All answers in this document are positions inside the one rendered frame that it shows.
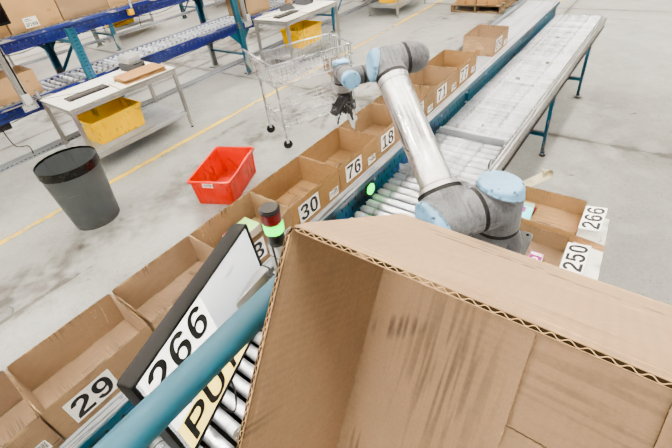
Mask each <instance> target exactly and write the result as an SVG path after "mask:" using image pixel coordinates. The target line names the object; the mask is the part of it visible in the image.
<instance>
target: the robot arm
mask: <svg viewBox="0 0 672 448"><path fill-rule="evenodd" d="M429 59H430V52H429V49H428V47H427V45H426V44H425V43H423V42H421V41H419V40H408V41H403V42H399V43H395V44H390V45H386V46H381V47H380V46H378V47H377V48H373V49H371V50H369V52H368V54H367V58H366V64H363V65H359V66H354V67H351V66H350V62H349V59H347V58H341V59H336V60H334V61H333V62H332V67H333V76H334V84H335V91H336V92H337V95H339V96H338V98H337V99H336V101H335V103H334V105H333V106H332V108H331V110H330V113H331V115H335V119H336V123H337V125H338V124H339V119H340V117H341V116H342V114H343V113H345V114H347V113H348V115H347V118H348V119H349V121H350V124H351V127H352V128H353V129H355V122H356V120H357V116H356V115H353V112H352V110H354V109H355V108H356V102H355V99H353V96H352V89H355V88H356V87H358V86H359V85H360V84H364V83H368V82H373V83H375V82H376V83H377V85H378V87H379V88H380V91H381V93H382V96H383V98H384V101H385V103H386V106H387V108H388V111H389V113H390V116H391V118H392V120H393V123H394V125H395V128H396V130H397V133H398V135H399V138H400V140H401V143H402V145H403V148H404V151H405V153H406V155H407V158H408V160H409V163H410V165H411V168H412V170H413V173H414V175H415V178H416V180H417V183H418V185H419V188H420V193H419V195H418V197H417V199H418V203H417V204H416V205H415V209H414V210H415V218H417V219H419V220H422V221H425V222H428V223H431V224H434V225H437V226H440V227H443V228H446V229H449V230H452V231H455V232H458V233H460V234H463V235H466V236H469V237H472V238H475V239H478V240H481V241H484V242H487V243H490V244H493V245H496V246H498V247H501V248H504V249H507V250H510V251H513V252H516V253H519V254H520V253H521V251H522V247H523V239H522V236H521V233H520V230H519V228H520V223H521V218H522V212H523V207H524V201H525V198H526V195H525V192H526V187H525V184H524V182H523V181H522V180H521V179H520V178H519V177H517V176H515V175H513V174H510V173H508V172H504V171H496V170H494V171H490V172H489V171H487V172H484V173H482V174H480V175H479V176H478V178H477V180H476V186H474V187H470V188H467V189H464V188H463V185H462V183H461V181H459V180H456V179H454V178H452V176H451V173H450V171H449V169H448V166H447V164H446V162H445V159H444V157H443V155H442V152H441V150H440V148H439V145H438V143H437V141H436V138H435V136H434V134H433V131H432V129H431V127H430V124H429V122H428V120H427V117H426V115H425V113H424V110H423V108H422V106H421V103H420V101H419V99H418V96H417V94H416V92H415V89H414V87H413V85H412V82H411V80H410V78H409V75H408V74H410V73H416V72H419V71H421V70H423V69H424V68H425V67H426V66H427V64H428V62H429ZM352 100H353V101H352ZM354 102H355V107H354ZM352 104H353V105H352Z"/></svg>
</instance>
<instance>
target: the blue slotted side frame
mask: <svg viewBox="0 0 672 448"><path fill-rule="evenodd" d="M559 4H560V2H559V3H558V4H556V5H555V6H554V7H553V8H552V9H551V10H550V11H549V12H548V13H547V14H546V15H545V16H544V17H542V18H541V19H540V20H539V21H538V22H537V23H536V24H535V25H534V26H533V27H532V28H531V29H529V30H528V31H527V32H526V33H525V34H524V35H523V36H522V37H521V38H520V39H519V40H518V41H517V42H515V43H514V44H513V45H512V46H511V47H510V48H509V49H508V50H507V51H506V52H505V53H504V54H502V55H501V56H500V57H499V58H498V59H497V60H496V61H495V62H494V63H493V64H492V65H491V66H490V67H488V68H487V69H486V70H485V71H484V72H483V73H482V74H481V75H480V76H479V77H478V78H477V79H475V80H474V81H473V82H472V83H471V84H470V85H469V86H468V87H467V88H466V89H465V90H464V91H463V92H461V93H460V94H459V95H458V96H457V97H456V98H455V99H454V100H453V101H452V102H451V103H450V104H448V105H447V106H446V107H445V108H444V109H443V110H442V111H441V112H440V113H439V114H438V115H437V116H436V117H434V118H433V119H432V120H431V121H430V122H429V124H430V127H431V129H432V131H433V134H434V135H435V134H436V131H437V129H439V127H440V126H445V124H446V123H447V122H448V120H450V119H451V118H452V117H454V115H455V114H457V112H459V110H460V109H461V108H462V107H464V103H465V93H466V92H467V91H468V90H469V97H468V101H470V99H471V98H473V96H474V95H476V93H477V92H479V90H480V89H482V88H483V87H484V86H485V84H487V83H488V81H490V80H491V79H492V78H493V76H495V75H496V74H497V73H498V71H500V70H501V69H502V68H503V67H505V65H506V64H507V63H508V62H509V61H510V60H512V58H514V56H516V54H518V52H520V50H522V48H524V46H526V44H528V42H530V40H532V38H534V37H535V35H537V33H539V32H540V31H541V30H542V28H544V27H545V25H547V24H548V23H549V22H550V21H551V20H552V19H553V18H554V17H555V12H556V7H557V6H558V5H559ZM546 17H547V18H546ZM520 41H521V42H520ZM501 60H502V61H501ZM486 73H487V74H486ZM484 80H485V81H484ZM459 98H460V100H459ZM460 105H461V106H460ZM457 106H458V107H457ZM445 112H446V114H445ZM450 114H451V116H450ZM441 115H442V117H441ZM443 120H444V122H443ZM401 160H402V164H405V163H409V162H407V161H408V158H406V153H405V151H404V148H403V147H402V148H401V149H400V150H399V151H398V152H397V153H396V154H394V155H393V156H392V157H391V158H390V159H389V160H388V161H387V162H386V163H385V164H384V165H383V166H381V167H380V168H379V169H378V170H377V171H376V172H375V173H374V174H373V175H372V176H371V177H370V178H369V179H367V180H366V181H365V182H364V183H363V184H362V185H361V186H360V187H359V188H358V189H357V190H356V191H354V192H353V193H352V194H351V195H350V196H349V197H348V198H347V199H346V200H345V201H344V202H343V203H342V204H340V205H339V206H338V207H337V208H336V209H335V210H334V211H333V212H332V213H331V214H330V215H329V216H327V217H326V218H325V219H324V220H323V221H329V220H330V219H331V218H332V217H333V216H334V220H339V219H349V218H350V217H353V218H354V215H353V214H354V213H355V212H356V211H360V207H362V205H366V204H367V203H366V201H368V200H369V199H372V197H371V196H372V195H374V194H375V193H376V194H378V192H377V190H379V189H380V188H383V185H384V184H385V183H389V181H388V179H390V178H391V177H393V178H394V176H393V174H394V175H395V173H396V172H398V173H399V171H398V170H400V164H399V163H401ZM383 170H384V171H383ZM378 174H379V177H378ZM386 175H387V176H386ZM374 178H376V179H375V180H374ZM372 179H373V184H374V186H375V188H374V191H373V193H372V194H371V195H369V196H368V197H367V198H366V192H365V186H366V185H367V184H368V183H369V182H370V181H371V180H372ZM381 179H382V183H381ZM364 195H365V199H364ZM354 197H355V199H354ZM358 201H359V205H358ZM348 203H349V206H348ZM352 207H353V211H352ZM341 209H342V211H341ZM338 213H339V214H338ZM346 214H347V216H346ZM335 217H336V218H335ZM131 408H132V409H133V408H134V405H133V404H132V403H131V402H130V401H128V402H127V403H125V404H124V405H123V406H122V407H121V408H120V409H119V410H118V411H117V412H116V413H115V414H114V415H112V416H111V417H110V418H109V419H108V420H107V421H106V422H105V423H104V424H103V425H102V426H101V427H100V428H98V429H97V430H96V431H95V432H94V433H93V434H92V435H91V436H90V437H89V438H88V439H87V440H85V441H84V442H83V443H82V444H81V445H80V446H79V447H78V448H88V447H89V446H91V447H93V446H94V445H95V444H96V443H97V442H98V441H100V440H101V439H102V438H103V437H104V436H105V435H106V433H105V431H106V430H107V429H108V430H109V431H110V430H111V429H112V428H113V427H114V426H115V425H116V424H118V423H119V422H120V421H121V420H122V419H123V418H122V417H121V416H122V415H123V414H125V416H126V415H127V414H128V413H129V412H130V411H131V410H132V409H131ZM115 423H116V424H115ZM98 439H99V440H98Z"/></svg>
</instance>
